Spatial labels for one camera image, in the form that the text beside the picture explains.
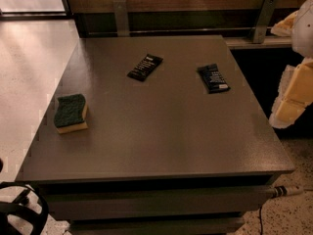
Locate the left metal wall bracket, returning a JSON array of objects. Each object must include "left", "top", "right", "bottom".
[{"left": 113, "top": 0, "right": 130, "bottom": 37}]

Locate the black snack bar wrapper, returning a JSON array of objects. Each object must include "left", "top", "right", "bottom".
[{"left": 127, "top": 54, "right": 163, "bottom": 82}]

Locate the metal wall bracket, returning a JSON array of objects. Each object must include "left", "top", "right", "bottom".
[
  {"left": 113, "top": 0, "right": 130, "bottom": 37},
  {"left": 250, "top": 0, "right": 278, "bottom": 44}
]

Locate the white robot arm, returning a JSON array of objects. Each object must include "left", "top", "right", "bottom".
[{"left": 269, "top": 0, "right": 313, "bottom": 129}]

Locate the thin black cable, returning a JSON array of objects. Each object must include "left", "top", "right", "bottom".
[{"left": 258, "top": 206, "right": 264, "bottom": 235}]

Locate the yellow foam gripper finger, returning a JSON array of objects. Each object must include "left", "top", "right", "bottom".
[
  {"left": 271, "top": 11, "right": 298, "bottom": 37},
  {"left": 269, "top": 58, "right": 313, "bottom": 129}
]

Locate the right metal wall bracket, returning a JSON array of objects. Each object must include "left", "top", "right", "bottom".
[{"left": 250, "top": 0, "right": 278, "bottom": 44}]

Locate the green and yellow sponge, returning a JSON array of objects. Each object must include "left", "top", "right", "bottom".
[{"left": 54, "top": 94, "right": 88, "bottom": 134}]

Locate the grey drawer cabinet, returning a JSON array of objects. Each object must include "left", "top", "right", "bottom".
[{"left": 19, "top": 36, "right": 293, "bottom": 235}]

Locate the dark blueberry rxbar wrapper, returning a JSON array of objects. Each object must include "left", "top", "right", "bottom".
[{"left": 197, "top": 64, "right": 231, "bottom": 94}]

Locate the black chair base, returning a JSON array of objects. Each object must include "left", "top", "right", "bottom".
[{"left": 0, "top": 182, "right": 49, "bottom": 235}]

